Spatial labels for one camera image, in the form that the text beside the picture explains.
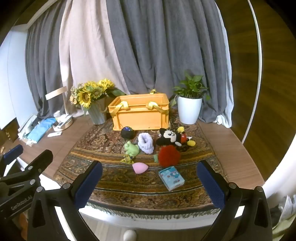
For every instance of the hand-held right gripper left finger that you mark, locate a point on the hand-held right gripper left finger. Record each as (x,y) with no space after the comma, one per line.
(89,183)

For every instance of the white sheer curtain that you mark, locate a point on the white sheer curtain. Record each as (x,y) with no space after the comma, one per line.
(227,115)

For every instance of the blue cloth package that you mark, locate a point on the blue cloth package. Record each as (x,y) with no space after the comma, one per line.
(41,129)

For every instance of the yellow cartoon toy slippers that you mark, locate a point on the yellow cartoon toy slippers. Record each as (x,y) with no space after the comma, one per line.
(127,159)

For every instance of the blue tissue pack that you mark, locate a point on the blue tissue pack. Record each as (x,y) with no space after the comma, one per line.
(171,178)

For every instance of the white rounded object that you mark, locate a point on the white rounded object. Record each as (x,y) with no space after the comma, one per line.
(129,235)

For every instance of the pink makeup sponge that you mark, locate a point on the pink makeup sponge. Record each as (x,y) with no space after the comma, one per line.
(140,167)

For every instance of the red fluffy plush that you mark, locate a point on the red fluffy plush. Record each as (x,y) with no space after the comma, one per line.
(168,155)

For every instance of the grey curtain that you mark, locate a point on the grey curtain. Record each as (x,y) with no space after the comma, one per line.
(166,46)
(44,69)

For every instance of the green frog toy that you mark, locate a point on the green frog toy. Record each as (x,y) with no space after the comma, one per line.
(131,148)

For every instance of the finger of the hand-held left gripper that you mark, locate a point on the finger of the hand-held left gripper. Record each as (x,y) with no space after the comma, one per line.
(13,151)
(41,160)

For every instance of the beige curtain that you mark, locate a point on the beige curtain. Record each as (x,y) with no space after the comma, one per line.
(87,46)

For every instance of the patterned woven rug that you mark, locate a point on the patterned woven rug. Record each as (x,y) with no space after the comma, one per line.
(129,183)

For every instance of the white knitted toy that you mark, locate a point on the white knitted toy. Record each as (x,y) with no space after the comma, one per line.
(145,144)

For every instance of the white plant pot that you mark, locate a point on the white plant pot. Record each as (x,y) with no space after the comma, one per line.
(189,110)

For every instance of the brown wooden cabinet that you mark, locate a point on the brown wooden cabinet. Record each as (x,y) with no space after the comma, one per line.
(9,131)

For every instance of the white flat packages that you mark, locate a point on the white flat packages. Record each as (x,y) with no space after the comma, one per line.
(26,127)

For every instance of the green leafy plant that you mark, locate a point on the green leafy plant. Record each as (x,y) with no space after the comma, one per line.
(192,88)

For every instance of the orange plastic crate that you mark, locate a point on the orange plastic crate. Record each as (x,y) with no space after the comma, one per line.
(138,115)

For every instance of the dark round ball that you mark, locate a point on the dark round ball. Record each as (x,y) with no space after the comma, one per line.
(127,133)

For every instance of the white curved frame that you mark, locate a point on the white curved frame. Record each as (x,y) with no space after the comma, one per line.
(258,69)

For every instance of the grey ribbed vase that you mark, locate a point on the grey ribbed vase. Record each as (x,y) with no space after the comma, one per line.
(97,113)

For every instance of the sunflower bouquet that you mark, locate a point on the sunflower bouquet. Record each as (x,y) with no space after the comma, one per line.
(84,96)

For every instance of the small white remote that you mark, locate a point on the small white remote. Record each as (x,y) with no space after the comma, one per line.
(55,134)

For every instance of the black mouse plush toy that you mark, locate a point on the black mouse plush toy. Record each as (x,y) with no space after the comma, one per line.
(170,136)

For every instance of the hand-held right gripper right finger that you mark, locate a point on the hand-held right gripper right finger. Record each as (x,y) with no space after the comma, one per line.
(211,185)

